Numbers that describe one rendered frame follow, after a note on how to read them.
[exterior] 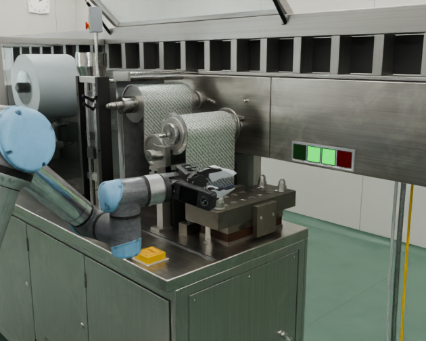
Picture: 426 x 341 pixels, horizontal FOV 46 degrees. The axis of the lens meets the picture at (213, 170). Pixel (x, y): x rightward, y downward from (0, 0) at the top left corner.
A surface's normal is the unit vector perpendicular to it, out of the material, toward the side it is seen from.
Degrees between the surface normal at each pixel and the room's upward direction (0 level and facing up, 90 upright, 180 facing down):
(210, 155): 90
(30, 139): 83
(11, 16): 90
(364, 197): 90
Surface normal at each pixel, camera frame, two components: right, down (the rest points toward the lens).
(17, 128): 0.82, 0.00
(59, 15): 0.69, 0.16
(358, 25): -0.73, 0.15
